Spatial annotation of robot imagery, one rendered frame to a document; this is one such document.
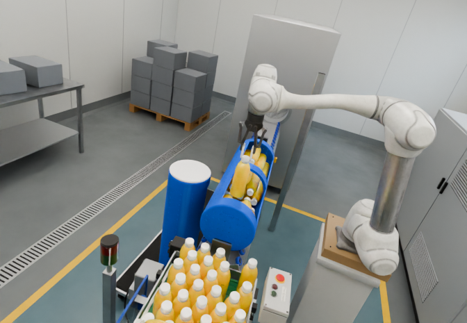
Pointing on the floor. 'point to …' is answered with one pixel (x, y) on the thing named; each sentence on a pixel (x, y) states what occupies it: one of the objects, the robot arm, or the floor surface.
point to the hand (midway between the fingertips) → (247, 152)
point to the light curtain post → (295, 153)
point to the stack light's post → (109, 296)
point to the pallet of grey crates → (174, 83)
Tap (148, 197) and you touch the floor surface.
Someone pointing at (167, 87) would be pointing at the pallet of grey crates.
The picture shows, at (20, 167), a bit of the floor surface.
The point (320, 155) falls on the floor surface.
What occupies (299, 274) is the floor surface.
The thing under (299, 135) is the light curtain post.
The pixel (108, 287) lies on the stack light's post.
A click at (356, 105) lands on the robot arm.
